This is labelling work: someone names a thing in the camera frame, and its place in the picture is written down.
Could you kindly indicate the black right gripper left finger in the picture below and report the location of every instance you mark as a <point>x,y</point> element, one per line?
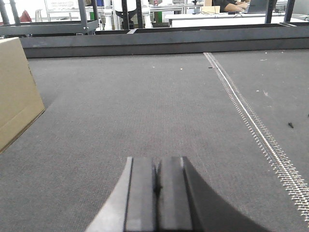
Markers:
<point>131,205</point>

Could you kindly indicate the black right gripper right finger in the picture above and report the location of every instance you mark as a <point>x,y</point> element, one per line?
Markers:
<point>186,203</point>

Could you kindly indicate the brown cardboard box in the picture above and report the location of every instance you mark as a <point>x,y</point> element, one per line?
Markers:
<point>20,101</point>

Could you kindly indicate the grey conveyor belt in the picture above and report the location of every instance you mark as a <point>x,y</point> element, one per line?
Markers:
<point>56,176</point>

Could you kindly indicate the white desk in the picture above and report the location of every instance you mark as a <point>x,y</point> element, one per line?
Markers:
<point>222,19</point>

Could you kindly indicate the person at desk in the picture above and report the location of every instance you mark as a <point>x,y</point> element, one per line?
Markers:
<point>230,5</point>

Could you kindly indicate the grey laptop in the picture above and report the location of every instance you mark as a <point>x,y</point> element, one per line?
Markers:
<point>257,7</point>

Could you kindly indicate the dark conveyor side rail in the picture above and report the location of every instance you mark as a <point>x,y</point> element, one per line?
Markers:
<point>164,41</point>

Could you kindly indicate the dark metal frame cart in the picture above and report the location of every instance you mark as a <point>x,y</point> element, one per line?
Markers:
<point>83,26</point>

